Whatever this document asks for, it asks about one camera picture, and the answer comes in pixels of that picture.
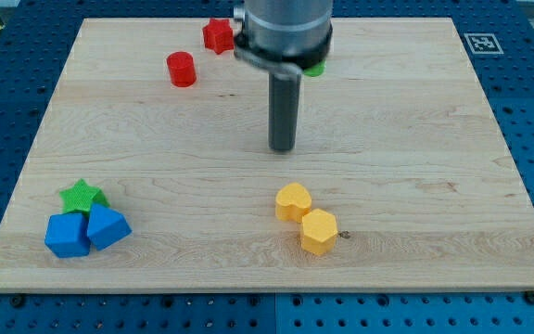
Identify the green circle block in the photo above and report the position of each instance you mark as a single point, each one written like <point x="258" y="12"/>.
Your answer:
<point x="315" y="70"/>

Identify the red star block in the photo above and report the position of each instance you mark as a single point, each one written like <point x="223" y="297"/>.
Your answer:
<point x="218" y="35"/>

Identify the green star block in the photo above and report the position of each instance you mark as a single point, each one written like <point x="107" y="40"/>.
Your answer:
<point x="81" y="197"/>

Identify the yellow heart block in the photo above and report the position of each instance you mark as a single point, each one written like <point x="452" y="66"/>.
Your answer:
<point x="292" y="202"/>

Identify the yellow hexagon block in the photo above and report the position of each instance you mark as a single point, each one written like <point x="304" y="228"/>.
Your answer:
<point x="318" y="234"/>

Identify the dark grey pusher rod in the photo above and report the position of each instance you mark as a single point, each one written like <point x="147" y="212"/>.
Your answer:
<point x="283" y="112"/>

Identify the wooden board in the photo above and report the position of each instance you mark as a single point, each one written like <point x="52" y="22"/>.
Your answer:
<point x="396" y="139"/>

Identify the red cylinder block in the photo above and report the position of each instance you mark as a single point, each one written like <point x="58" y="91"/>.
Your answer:
<point x="181" y="68"/>

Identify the blue pentagon block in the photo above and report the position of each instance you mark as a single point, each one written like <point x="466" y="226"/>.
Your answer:
<point x="106" y="227"/>

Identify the blue cube block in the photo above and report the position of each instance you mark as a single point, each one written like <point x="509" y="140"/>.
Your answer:
<point x="66" y="235"/>

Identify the white fiducial marker tag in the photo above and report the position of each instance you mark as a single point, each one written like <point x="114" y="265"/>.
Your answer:
<point x="483" y="43"/>

